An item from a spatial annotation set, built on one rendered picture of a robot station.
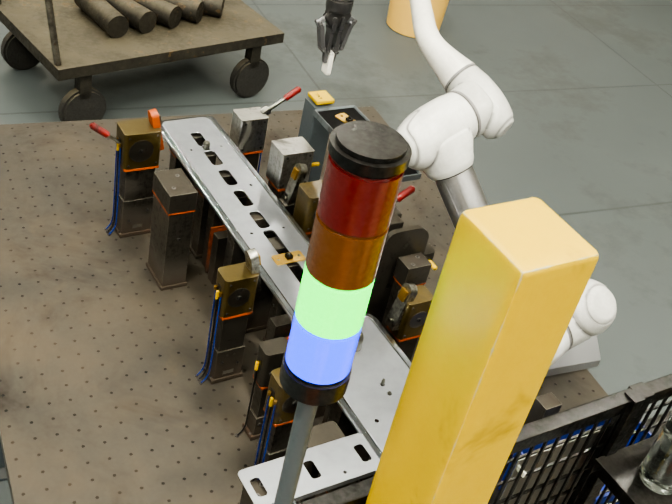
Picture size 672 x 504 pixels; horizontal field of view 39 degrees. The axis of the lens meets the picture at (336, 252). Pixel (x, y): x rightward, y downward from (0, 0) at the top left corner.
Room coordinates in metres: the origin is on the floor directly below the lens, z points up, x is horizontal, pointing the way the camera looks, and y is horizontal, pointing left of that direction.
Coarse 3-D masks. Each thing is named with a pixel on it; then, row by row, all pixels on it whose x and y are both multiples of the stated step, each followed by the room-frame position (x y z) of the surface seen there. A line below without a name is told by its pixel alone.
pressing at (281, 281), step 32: (192, 128) 2.41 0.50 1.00; (192, 160) 2.24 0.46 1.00; (224, 160) 2.28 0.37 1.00; (224, 192) 2.12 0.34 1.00; (256, 192) 2.16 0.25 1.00; (224, 224) 2.00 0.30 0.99; (256, 224) 2.01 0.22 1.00; (288, 224) 2.05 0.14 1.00; (288, 288) 1.79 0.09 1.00; (384, 352) 1.64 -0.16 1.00; (352, 384) 1.51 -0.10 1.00; (352, 416) 1.42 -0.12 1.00; (384, 416) 1.44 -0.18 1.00
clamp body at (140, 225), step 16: (128, 128) 2.24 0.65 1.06; (144, 128) 2.25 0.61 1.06; (160, 128) 2.27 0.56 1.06; (128, 144) 2.20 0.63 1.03; (144, 144) 2.23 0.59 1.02; (160, 144) 2.27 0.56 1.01; (128, 160) 2.20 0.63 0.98; (144, 160) 2.23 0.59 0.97; (128, 176) 2.21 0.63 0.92; (144, 176) 2.24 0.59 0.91; (128, 192) 2.21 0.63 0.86; (144, 192) 2.24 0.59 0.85; (128, 208) 2.21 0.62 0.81; (144, 208) 2.24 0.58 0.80; (112, 224) 2.22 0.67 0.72; (128, 224) 2.21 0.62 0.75; (144, 224) 2.24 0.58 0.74
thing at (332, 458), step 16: (320, 448) 1.31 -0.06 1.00; (336, 448) 1.32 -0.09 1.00; (352, 448) 1.33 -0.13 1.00; (368, 448) 1.34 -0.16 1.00; (272, 464) 1.24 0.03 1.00; (320, 464) 1.27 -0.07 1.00; (336, 464) 1.28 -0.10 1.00; (352, 464) 1.29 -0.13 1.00; (368, 464) 1.30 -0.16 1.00; (272, 480) 1.20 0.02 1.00; (304, 480) 1.22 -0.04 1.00; (320, 480) 1.23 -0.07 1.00; (336, 480) 1.24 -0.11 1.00; (352, 480) 1.25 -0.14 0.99; (256, 496) 1.16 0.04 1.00; (272, 496) 1.16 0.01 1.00; (304, 496) 1.19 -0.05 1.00
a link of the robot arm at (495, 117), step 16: (464, 80) 2.17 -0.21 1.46; (480, 80) 2.17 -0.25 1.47; (464, 96) 2.11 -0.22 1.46; (480, 96) 2.12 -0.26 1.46; (496, 96) 2.15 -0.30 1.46; (480, 112) 2.09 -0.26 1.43; (496, 112) 2.11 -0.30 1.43; (512, 112) 2.15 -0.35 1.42; (480, 128) 2.08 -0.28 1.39; (496, 128) 2.09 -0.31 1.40
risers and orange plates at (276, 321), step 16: (240, 192) 2.21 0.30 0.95; (208, 224) 2.16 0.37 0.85; (208, 240) 2.15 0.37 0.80; (224, 240) 2.10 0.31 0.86; (208, 256) 2.12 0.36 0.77; (224, 256) 2.10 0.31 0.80; (208, 272) 2.11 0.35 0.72; (272, 320) 1.80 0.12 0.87; (288, 320) 1.81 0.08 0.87; (272, 336) 1.79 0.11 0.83; (288, 336) 1.80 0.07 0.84
